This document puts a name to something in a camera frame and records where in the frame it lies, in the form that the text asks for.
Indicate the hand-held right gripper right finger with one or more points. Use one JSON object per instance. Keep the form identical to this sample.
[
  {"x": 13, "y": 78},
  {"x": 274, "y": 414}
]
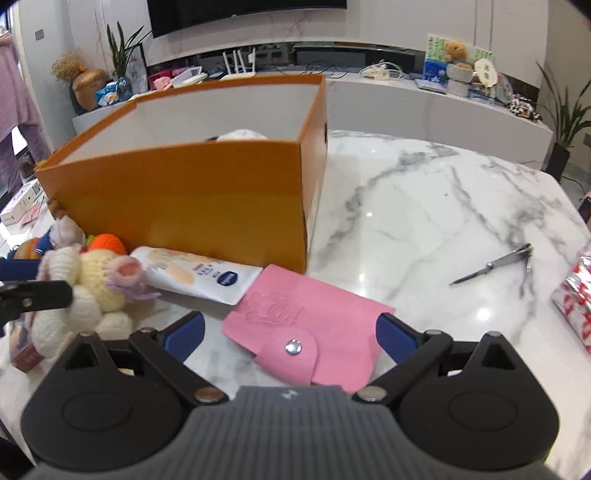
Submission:
[{"x": 397, "y": 334}]

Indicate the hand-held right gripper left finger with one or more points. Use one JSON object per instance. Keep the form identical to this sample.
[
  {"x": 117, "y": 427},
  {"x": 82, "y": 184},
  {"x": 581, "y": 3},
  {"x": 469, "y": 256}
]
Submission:
[{"x": 187, "y": 334}]

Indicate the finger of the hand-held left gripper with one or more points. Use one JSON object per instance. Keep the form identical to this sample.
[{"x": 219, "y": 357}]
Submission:
[
  {"x": 39, "y": 295},
  {"x": 16, "y": 268}
]

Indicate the cream crocheted plush toy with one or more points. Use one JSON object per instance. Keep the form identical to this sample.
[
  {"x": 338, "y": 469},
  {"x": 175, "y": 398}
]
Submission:
[{"x": 99, "y": 281}]

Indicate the pink snap card holder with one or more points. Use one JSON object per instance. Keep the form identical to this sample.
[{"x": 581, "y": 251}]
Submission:
[{"x": 295, "y": 309}]

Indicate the orange cardboard box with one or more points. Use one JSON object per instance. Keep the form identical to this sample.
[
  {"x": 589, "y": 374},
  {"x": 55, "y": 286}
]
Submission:
[{"x": 184, "y": 203}]

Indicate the orange and blue crocheted toy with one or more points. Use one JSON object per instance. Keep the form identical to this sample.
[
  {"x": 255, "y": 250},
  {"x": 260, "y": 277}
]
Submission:
[{"x": 30, "y": 249}]

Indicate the white lotion sachet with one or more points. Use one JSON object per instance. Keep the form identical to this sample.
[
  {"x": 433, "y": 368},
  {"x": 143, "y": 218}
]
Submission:
[{"x": 203, "y": 274}]

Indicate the mauve crocheted toy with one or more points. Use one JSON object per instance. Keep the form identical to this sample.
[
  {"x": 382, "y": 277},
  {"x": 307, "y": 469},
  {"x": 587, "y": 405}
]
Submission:
[{"x": 67, "y": 230}]

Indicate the white paper box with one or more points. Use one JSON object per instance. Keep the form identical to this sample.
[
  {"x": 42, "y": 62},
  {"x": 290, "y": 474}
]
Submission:
[{"x": 18, "y": 201}]

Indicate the orange crocheted carrot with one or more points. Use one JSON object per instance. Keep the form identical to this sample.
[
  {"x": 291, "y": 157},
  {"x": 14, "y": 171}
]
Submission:
[{"x": 108, "y": 242}]

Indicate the metal nail clipper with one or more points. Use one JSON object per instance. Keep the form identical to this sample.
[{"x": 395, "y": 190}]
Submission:
[{"x": 503, "y": 258}]

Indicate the shiny red white wrapped package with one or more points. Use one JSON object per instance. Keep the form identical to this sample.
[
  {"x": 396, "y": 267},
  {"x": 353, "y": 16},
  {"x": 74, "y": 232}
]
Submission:
[{"x": 577, "y": 295}]

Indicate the golden gourd ornament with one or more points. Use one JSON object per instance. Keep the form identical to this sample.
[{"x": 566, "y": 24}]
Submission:
[{"x": 87, "y": 85}]

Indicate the blue snack bag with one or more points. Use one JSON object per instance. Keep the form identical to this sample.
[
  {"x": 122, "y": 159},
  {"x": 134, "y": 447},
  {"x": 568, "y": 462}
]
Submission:
[{"x": 108, "y": 94}]

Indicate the white marble media console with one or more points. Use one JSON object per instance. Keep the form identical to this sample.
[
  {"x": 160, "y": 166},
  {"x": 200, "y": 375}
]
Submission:
[{"x": 392, "y": 106}]

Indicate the framed picture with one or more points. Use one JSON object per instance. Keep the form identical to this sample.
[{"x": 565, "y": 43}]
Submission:
[{"x": 137, "y": 64}]

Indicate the green plant in blue vase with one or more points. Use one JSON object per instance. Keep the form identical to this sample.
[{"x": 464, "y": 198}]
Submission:
[{"x": 122, "y": 55}]

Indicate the pink boxes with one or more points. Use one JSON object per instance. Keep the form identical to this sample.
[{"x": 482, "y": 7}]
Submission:
[{"x": 161, "y": 79}]

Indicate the grey notebook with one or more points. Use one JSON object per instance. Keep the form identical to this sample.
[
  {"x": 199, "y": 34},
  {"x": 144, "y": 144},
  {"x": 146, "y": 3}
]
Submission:
[{"x": 430, "y": 85}]

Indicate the white tablet device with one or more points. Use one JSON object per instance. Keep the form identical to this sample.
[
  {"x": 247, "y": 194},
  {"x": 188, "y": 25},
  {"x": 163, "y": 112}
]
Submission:
[{"x": 189, "y": 76}]

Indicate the black and white trinkets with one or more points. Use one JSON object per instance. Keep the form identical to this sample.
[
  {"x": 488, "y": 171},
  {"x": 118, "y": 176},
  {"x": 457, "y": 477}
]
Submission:
[{"x": 524, "y": 108}]

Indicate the grey woven basket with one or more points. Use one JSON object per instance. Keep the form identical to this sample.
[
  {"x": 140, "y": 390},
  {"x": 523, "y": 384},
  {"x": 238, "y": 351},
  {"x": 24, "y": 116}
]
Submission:
[{"x": 457, "y": 81}]

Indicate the white power strip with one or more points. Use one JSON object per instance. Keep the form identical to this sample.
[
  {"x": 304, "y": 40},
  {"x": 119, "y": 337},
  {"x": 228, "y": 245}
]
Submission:
[{"x": 381, "y": 71}]

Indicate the glass ornament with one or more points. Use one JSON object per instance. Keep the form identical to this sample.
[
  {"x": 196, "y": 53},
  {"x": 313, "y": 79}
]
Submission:
[{"x": 504, "y": 88}]

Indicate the green plant in black pot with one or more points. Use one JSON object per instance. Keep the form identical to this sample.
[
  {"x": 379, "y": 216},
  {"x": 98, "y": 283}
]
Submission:
[{"x": 565, "y": 124}]

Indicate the round white plaque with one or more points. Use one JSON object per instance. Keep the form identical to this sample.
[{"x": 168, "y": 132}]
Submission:
[{"x": 485, "y": 74}]

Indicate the white router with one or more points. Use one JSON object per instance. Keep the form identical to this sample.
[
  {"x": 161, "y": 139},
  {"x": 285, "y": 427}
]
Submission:
[{"x": 240, "y": 62}]

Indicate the brown teddy bear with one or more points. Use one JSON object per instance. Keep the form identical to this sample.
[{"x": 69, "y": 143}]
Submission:
[{"x": 457, "y": 51}]

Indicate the black television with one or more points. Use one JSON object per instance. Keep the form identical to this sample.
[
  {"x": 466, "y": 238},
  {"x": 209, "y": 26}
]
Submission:
[{"x": 247, "y": 14}]

